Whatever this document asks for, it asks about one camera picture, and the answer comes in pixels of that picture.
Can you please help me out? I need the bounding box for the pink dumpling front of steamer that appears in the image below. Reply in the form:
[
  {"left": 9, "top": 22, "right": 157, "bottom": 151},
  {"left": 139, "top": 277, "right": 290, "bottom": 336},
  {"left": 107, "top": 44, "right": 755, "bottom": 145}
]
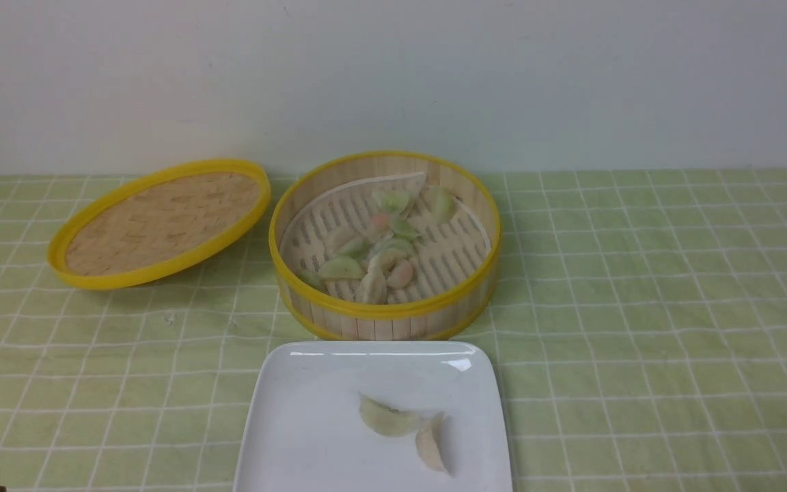
[{"left": 387, "top": 259, "right": 415, "bottom": 290}]

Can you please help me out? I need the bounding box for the pink dumpling of steamer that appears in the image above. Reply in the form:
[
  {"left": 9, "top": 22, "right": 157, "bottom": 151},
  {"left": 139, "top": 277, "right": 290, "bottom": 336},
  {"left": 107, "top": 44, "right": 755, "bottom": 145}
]
[
  {"left": 368, "top": 214, "right": 391, "bottom": 236},
  {"left": 387, "top": 259, "right": 415, "bottom": 290}
]

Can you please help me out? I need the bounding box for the green dumpling right of steamer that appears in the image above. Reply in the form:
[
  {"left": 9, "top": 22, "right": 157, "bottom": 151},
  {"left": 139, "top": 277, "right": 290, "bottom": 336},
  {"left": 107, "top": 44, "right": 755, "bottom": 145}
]
[{"left": 429, "top": 186, "right": 457, "bottom": 225}]

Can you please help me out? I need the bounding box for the pale green dumpling on plate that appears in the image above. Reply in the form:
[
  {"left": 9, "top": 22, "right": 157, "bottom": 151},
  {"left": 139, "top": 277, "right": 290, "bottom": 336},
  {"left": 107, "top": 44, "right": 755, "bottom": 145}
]
[{"left": 358, "top": 394, "right": 422, "bottom": 438}]

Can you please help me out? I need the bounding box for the yellow rimmed bamboo steamer lid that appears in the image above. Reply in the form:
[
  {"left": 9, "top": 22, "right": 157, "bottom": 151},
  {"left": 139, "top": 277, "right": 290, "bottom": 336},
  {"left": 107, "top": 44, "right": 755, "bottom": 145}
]
[{"left": 46, "top": 159, "right": 272, "bottom": 290}]

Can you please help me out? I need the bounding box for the beige dumpling front of steamer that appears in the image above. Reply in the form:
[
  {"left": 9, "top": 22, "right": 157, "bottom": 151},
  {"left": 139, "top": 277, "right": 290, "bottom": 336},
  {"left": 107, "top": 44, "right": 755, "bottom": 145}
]
[{"left": 355, "top": 266, "right": 388, "bottom": 305}]

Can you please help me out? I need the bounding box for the pink dumpling centre of steamer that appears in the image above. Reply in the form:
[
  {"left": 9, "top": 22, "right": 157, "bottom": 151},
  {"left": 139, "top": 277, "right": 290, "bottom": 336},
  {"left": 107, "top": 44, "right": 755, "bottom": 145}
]
[{"left": 368, "top": 214, "right": 391, "bottom": 236}]

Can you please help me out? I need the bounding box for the green dumpling top of steamer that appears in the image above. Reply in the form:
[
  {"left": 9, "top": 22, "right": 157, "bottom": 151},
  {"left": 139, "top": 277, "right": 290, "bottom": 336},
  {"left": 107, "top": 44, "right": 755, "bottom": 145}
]
[{"left": 371, "top": 188, "right": 413, "bottom": 216}]

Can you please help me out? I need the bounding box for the green dumpling of steamer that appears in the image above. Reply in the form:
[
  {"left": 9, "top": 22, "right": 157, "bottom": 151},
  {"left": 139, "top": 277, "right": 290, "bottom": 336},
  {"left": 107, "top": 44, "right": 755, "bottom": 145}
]
[
  {"left": 429, "top": 186, "right": 457, "bottom": 225},
  {"left": 371, "top": 188, "right": 413, "bottom": 216}
]

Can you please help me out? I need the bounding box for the yellow rimmed bamboo steamer basket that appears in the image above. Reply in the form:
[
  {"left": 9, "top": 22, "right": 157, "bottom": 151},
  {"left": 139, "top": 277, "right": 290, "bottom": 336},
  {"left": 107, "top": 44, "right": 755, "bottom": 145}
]
[{"left": 268, "top": 152, "right": 502, "bottom": 340}]

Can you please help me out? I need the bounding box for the green dumpling front left steamer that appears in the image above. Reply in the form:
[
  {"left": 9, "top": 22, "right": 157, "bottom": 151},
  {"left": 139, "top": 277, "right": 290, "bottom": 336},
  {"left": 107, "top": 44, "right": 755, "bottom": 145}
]
[{"left": 316, "top": 256, "right": 365, "bottom": 281}]

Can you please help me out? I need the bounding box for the white square plate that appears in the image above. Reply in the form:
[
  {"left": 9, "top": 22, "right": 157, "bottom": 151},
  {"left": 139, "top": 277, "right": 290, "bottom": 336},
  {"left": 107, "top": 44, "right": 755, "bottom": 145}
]
[{"left": 232, "top": 340, "right": 514, "bottom": 491}]

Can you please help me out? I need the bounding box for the beige pleated dumpling on plate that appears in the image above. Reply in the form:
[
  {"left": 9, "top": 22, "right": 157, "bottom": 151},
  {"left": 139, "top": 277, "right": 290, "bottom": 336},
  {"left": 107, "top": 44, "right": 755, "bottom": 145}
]
[{"left": 415, "top": 412, "right": 450, "bottom": 474}]

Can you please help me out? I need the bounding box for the green checkered tablecloth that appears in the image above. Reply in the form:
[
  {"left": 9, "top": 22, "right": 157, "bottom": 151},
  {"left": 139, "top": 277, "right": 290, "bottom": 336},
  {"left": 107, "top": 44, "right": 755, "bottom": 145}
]
[{"left": 0, "top": 170, "right": 787, "bottom": 491}]

